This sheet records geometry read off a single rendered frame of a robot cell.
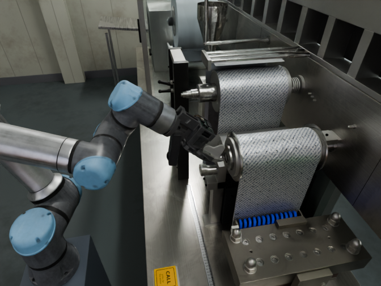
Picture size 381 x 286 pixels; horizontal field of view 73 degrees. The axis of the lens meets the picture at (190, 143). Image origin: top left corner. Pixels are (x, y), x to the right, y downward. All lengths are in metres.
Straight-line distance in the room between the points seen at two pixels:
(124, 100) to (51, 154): 0.18
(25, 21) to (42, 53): 0.46
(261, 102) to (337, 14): 0.32
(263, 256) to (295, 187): 0.23
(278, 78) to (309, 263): 0.57
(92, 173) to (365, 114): 0.68
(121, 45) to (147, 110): 3.83
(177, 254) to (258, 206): 0.33
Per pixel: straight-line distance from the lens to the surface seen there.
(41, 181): 0.90
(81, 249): 1.05
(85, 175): 0.56
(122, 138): 0.64
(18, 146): 0.62
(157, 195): 1.13
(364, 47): 0.83
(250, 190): 0.81
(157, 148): 1.36
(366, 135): 0.82
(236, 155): 0.72
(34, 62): 4.72
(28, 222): 0.89
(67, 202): 0.93
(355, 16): 0.87
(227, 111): 0.89
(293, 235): 0.91
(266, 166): 0.76
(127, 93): 0.60
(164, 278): 0.91
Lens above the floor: 1.75
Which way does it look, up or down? 38 degrees down
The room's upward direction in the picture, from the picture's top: straight up
